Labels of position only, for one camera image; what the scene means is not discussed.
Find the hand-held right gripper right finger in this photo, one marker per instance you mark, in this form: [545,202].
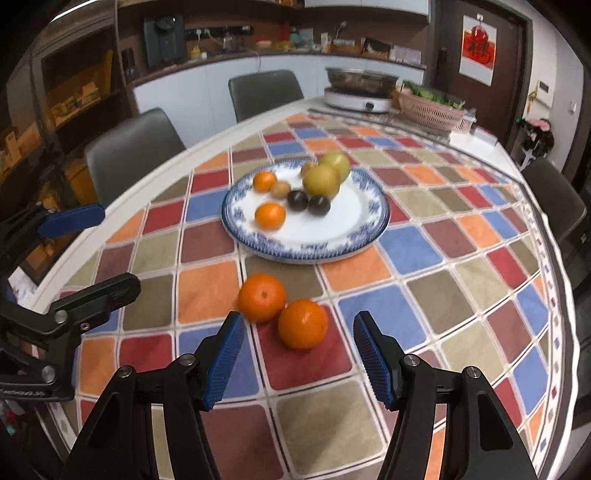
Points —
[374,364]

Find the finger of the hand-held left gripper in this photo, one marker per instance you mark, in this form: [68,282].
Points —
[74,219]
[92,295]

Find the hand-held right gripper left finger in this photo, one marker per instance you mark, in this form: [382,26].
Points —
[224,364]

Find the large orange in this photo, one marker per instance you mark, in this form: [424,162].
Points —
[302,323]
[262,297]

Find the blue-rimmed white plate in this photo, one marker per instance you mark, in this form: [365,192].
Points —
[323,233]

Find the small mandarin orange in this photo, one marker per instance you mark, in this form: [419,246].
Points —
[264,181]
[270,216]

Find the dark purple plum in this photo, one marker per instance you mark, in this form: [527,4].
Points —
[319,205]
[298,200]

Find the brown kiwi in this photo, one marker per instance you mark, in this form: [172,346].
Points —
[280,189]
[308,169]

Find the yellow-green pear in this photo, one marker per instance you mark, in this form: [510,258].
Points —
[339,162]
[322,181]

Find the grey dining chair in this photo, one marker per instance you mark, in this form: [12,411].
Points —
[134,152]
[265,94]
[551,198]

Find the colourful checkered tablecloth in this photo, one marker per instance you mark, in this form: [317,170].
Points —
[438,286]

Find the wooden display cabinet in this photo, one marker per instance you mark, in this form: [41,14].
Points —
[69,115]

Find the white lower cabinets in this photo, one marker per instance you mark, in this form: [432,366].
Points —
[203,87]

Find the white cabinets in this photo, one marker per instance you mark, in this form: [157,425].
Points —
[369,5]
[203,87]

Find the dark water dispenser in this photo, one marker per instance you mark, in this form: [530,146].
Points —
[164,41]

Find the small yellow bottle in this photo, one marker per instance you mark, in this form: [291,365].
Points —
[197,52]

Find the black power strip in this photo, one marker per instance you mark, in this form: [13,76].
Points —
[217,32]

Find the small grey box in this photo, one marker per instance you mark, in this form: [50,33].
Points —
[485,136]

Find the pink colander basket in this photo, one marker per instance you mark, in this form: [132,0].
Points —
[427,113]

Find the small pink basket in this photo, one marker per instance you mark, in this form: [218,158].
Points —
[465,123]

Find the white induction cooker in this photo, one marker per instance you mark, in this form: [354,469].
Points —
[355,102]

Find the green leafy vegetables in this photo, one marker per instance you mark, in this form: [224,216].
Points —
[429,95]

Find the stroller with pink cloth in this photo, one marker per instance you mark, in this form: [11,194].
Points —
[538,138]

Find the steel pot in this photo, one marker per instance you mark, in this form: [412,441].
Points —
[362,81]

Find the teal jar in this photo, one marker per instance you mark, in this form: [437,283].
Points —
[300,37]

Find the brown door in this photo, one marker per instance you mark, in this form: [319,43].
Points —
[508,106]

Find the door lock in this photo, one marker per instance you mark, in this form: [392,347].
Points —
[441,62]

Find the white card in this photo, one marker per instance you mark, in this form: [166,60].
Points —
[406,55]

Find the white desk lamp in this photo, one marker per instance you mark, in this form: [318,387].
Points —
[340,32]

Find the white upper cabinets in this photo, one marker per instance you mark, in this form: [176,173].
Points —
[369,5]

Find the dark picture frame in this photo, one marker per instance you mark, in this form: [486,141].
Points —
[376,47]

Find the white wall intercom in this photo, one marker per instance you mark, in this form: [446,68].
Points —
[545,94]

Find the wall light switch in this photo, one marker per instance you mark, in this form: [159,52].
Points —
[573,107]

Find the red wall poster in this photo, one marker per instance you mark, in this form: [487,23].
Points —
[478,50]

